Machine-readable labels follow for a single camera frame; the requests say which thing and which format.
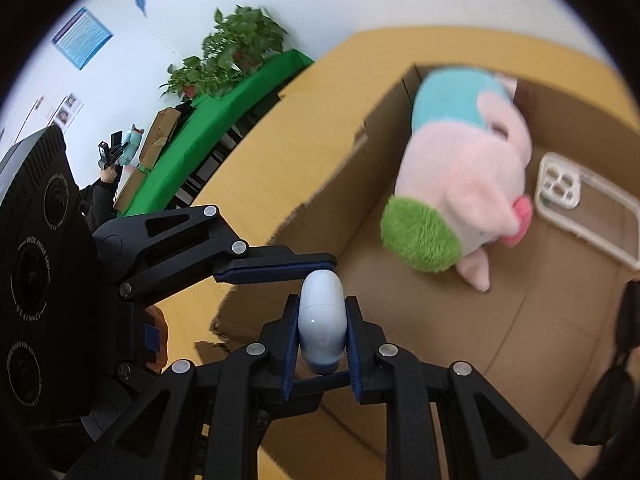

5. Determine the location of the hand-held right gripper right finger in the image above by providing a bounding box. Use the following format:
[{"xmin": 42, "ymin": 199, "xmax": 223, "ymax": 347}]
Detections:
[{"xmin": 345, "ymin": 297, "xmax": 576, "ymax": 480}]

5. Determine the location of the blue wall poster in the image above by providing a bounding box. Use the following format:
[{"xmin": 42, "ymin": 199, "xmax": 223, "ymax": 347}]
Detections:
[{"xmin": 51, "ymin": 6, "xmax": 113, "ymax": 71}]

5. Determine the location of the large potted plant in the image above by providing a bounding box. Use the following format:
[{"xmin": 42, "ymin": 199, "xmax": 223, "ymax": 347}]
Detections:
[{"xmin": 202, "ymin": 6, "xmax": 291, "ymax": 75}]

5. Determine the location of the small potted plant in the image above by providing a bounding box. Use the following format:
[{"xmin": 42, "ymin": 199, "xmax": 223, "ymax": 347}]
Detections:
[{"xmin": 160, "ymin": 55, "xmax": 236, "ymax": 100}]

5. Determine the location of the small teal plush toy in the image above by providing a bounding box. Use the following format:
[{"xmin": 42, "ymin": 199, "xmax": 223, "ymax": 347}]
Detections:
[{"xmin": 122, "ymin": 124, "xmax": 146, "ymax": 166}]

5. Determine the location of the white oval case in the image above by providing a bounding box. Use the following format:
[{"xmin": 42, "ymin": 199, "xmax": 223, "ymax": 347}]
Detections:
[{"xmin": 298, "ymin": 270, "xmax": 347, "ymax": 375}]

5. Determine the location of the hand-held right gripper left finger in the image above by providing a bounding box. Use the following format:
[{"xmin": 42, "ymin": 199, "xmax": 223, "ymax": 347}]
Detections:
[{"xmin": 65, "ymin": 295, "xmax": 303, "ymax": 480}]

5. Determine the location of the long cardboard box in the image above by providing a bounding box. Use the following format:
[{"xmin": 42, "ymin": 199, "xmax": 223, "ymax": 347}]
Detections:
[{"xmin": 137, "ymin": 107, "xmax": 182, "ymax": 171}]

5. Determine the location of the teal and pink plush toy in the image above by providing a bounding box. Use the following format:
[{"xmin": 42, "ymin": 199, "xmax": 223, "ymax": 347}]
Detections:
[{"xmin": 380, "ymin": 69, "xmax": 533, "ymax": 292}]

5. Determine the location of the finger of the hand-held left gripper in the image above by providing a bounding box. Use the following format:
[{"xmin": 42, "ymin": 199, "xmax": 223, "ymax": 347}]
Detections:
[{"xmin": 92, "ymin": 205, "xmax": 339, "ymax": 304}]

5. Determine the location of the wall photo sheet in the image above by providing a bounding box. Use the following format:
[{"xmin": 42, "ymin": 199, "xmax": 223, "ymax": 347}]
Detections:
[{"xmin": 50, "ymin": 92, "xmax": 83, "ymax": 128}]

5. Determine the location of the small cardboard box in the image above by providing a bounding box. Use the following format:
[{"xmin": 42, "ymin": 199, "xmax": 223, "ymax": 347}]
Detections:
[{"xmin": 114, "ymin": 166, "xmax": 148, "ymax": 211}]

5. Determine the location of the clear phone case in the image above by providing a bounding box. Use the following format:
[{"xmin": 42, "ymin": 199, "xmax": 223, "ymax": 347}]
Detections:
[{"xmin": 534, "ymin": 152, "xmax": 640, "ymax": 268}]

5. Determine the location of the black slatted frame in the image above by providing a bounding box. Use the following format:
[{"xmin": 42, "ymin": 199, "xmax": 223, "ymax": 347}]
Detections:
[{"xmin": 172, "ymin": 92, "xmax": 281, "ymax": 211}]

